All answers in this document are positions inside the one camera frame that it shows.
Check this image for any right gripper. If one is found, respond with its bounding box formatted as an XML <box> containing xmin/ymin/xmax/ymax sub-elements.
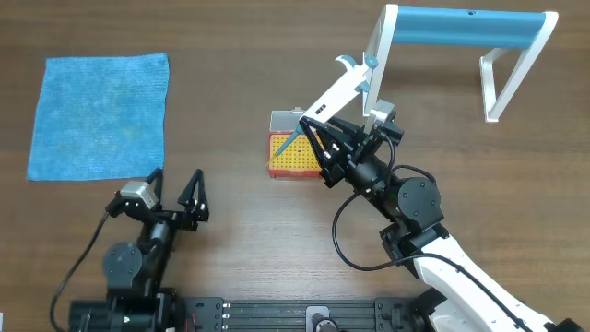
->
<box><xmin>299</xmin><ymin>117</ymin><xmax>405</xmax><ymax>189</ymax></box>

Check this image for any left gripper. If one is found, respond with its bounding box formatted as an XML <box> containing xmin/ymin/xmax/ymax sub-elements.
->
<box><xmin>105</xmin><ymin>167</ymin><xmax>210</xmax><ymax>231</ymax></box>

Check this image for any white pipette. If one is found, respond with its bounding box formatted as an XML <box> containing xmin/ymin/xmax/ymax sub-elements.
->
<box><xmin>265</xmin><ymin>53</ymin><xmax>380</xmax><ymax>169</ymax></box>

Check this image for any red and yellow tip box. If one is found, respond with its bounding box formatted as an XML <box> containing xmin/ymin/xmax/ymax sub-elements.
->
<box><xmin>267</xmin><ymin>108</ymin><xmax>326</xmax><ymax>180</ymax></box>

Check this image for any blue cloth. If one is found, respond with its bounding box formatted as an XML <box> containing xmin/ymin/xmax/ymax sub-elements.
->
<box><xmin>26</xmin><ymin>53</ymin><xmax>171</xmax><ymax>182</ymax></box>

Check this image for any white and blue stand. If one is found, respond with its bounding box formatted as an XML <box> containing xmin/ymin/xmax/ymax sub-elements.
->
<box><xmin>362</xmin><ymin>4</ymin><xmax>560</xmax><ymax>125</ymax></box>

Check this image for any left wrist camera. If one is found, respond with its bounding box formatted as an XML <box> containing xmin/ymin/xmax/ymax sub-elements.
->
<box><xmin>119</xmin><ymin>180</ymin><xmax>160</xmax><ymax>210</ymax></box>

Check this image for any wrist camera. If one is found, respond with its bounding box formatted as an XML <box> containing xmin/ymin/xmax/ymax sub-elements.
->
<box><xmin>119</xmin><ymin>180</ymin><xmax>160</xmax><ymax>210</ymax></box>
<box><xmin>367</xmin><ymin>98</ymin><xmax>397</xmax><ymax>129</ymax></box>

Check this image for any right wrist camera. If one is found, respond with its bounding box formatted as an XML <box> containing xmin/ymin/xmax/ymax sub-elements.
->
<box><xmin>367</xmin><ymin>98</ymin><xmax>397</xmax><ymax>129</ymax></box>

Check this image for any black cable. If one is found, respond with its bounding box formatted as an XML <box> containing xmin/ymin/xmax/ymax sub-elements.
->
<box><xmin>49</xmin><ymin>211</ymin><xmax>114</xmax><ymax>332</ymax></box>
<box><xmin>331</xmin><ymin>133</ymin><xmax>462</xmax><ymax>273</ymax></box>

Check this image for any mounting rail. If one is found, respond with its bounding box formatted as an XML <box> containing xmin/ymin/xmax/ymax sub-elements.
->
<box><xmin>68</xmin><ymin>297</ymin><xmax>443</xmax><ymax>332</ymax></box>

